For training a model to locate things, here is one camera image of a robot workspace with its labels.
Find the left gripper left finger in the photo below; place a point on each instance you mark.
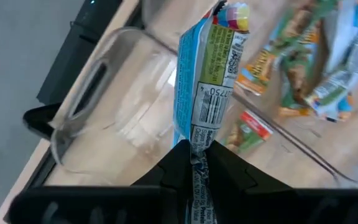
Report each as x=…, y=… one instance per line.
x=176, y=177

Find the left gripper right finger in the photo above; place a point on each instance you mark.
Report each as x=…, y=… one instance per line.
x=228, y=180

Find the red green granola bar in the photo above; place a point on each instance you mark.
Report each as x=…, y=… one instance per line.
x=250, y=130

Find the orange green granola bar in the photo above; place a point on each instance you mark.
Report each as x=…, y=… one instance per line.
x=258, y=70
x=297, y=65

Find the clear plastic bin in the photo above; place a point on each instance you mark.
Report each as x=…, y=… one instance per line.
x=337, y=140
x=120, y=93

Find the black box device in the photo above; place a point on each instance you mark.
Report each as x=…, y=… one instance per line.
x=79, y=46

